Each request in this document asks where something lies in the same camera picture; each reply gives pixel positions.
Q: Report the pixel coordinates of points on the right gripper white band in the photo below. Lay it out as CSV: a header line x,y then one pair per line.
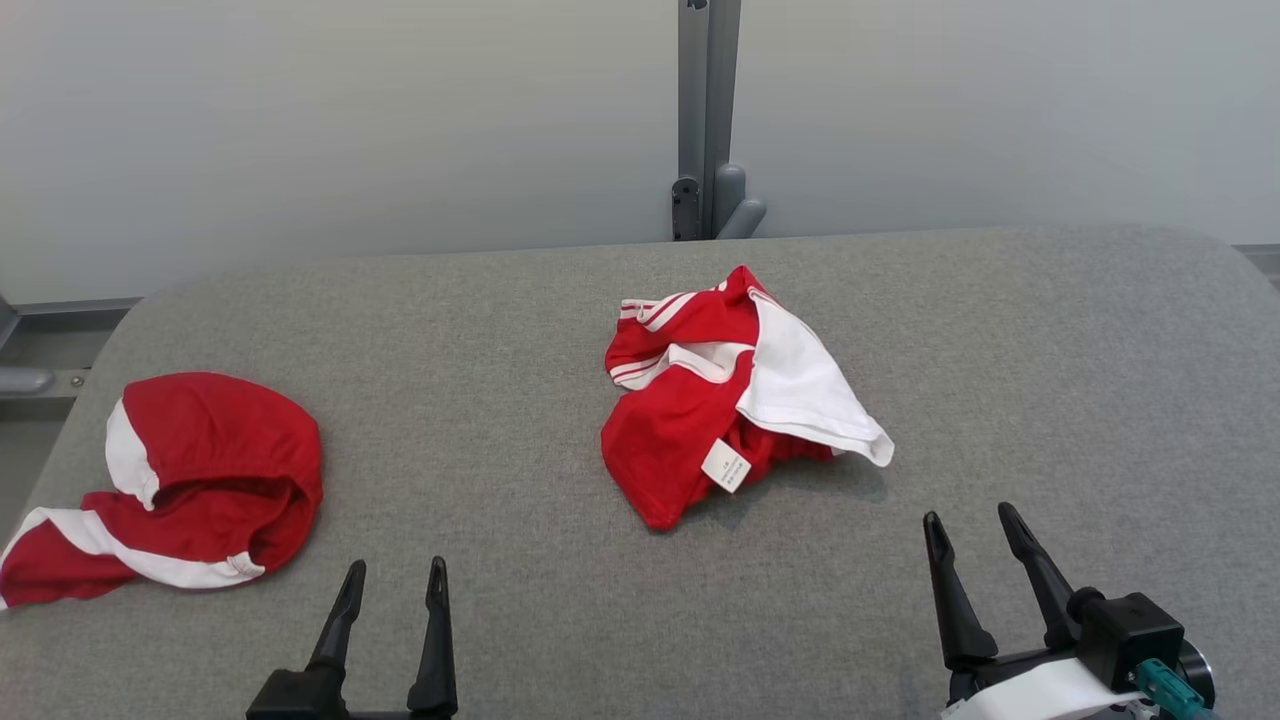
x,y
1040,695

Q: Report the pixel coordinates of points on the red white-sleeved shirt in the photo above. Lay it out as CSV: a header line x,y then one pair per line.
x,y
680,430

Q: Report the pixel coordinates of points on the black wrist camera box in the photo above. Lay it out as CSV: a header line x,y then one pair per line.
x,y
1135,635

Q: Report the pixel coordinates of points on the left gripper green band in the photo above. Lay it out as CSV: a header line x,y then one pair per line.
x,y
300,695

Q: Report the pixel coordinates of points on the grey metal frame bracket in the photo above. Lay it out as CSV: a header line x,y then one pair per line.
x,y
40,350

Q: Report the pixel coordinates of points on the red white-striped shorts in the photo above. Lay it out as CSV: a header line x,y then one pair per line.
x,y
210,440

